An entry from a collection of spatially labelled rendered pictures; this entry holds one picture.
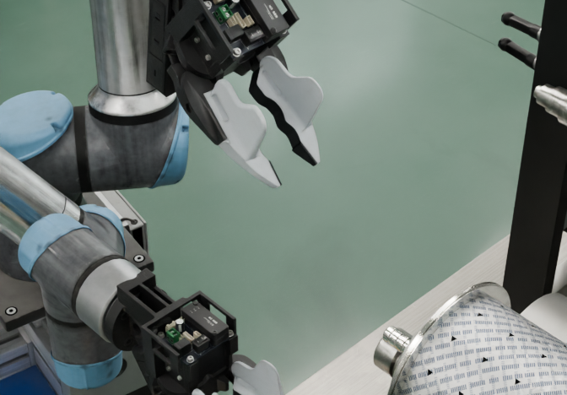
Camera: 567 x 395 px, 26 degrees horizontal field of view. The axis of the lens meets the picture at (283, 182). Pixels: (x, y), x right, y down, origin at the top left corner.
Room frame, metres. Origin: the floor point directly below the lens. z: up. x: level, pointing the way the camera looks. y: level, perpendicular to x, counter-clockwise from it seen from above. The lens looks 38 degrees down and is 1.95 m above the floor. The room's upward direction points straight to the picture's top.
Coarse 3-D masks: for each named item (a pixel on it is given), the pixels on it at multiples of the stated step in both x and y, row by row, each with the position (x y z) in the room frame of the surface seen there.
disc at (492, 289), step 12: (468, 288) 0.68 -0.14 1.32; (480, 288) 0.68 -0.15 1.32; (492, 288) 0.69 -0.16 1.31; (456, 300) 0.67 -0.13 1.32; (468, 300) 0.67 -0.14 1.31; (504, 300) 0.71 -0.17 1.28; (444, 312) 0.65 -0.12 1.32; (432, 324) 0.65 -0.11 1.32; (420, 336) 0.64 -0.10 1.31; (408, 348) 0.64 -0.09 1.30; (420, 348) 0.64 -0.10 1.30; (408, 360) 0.63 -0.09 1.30; (396, 372) 0.63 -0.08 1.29; (408, 372) 0.63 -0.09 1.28; (396, 384) 0.62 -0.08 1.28
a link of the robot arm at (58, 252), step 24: (48, 216) 0.98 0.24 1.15; (24, 240) 0.95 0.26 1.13; (48, 240) 0.94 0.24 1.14; (72, 240) 0.94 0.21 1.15; (96, 240) 0.94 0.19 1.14; (24, 264) 0.94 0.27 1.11; (48, 264) 0.92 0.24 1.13; (72, 264) 0.91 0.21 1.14; (96, 264) 0.90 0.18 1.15; (48, 288) 0.91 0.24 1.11; (72, 288) 0.89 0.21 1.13; (48, 312) 0.92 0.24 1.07; (72, 312) 0.90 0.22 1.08
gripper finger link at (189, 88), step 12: (168, 72) 0.81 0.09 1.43; (180, 72) 0.81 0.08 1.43; (180, 84) 0.80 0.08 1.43; (192, 84) 0.80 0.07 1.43; (204, 84) 0.80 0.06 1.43; (180, 96) 0.79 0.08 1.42; (192, 96) 0.79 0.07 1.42; (204, 96) 0.79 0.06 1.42; (192, 108) 0.78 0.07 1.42; (204, 108) 0.78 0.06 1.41; (192, 120) 0.78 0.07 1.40; (204, 120) 0.78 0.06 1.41; (216, 120) 0.78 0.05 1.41; (204, 132) 0.78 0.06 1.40; (216, 132) 0.77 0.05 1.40; (216, 144) 0.77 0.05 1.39
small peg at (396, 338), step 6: (390, 330) 0.69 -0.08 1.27; (396, 330) 0.69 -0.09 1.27; (384, 336) 0.69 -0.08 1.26; (390, 336) 0.69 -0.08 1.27; (396, 336) 0.68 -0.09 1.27; (402, 336) 0.68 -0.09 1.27; (390, 342) 0.68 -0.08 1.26; (396, 342) 0.68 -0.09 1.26; (402, 342) 0.68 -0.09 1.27; (408, 342) 0.68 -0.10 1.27; (396, 348) 0.68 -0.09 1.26; (402, 348) 0.67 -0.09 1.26
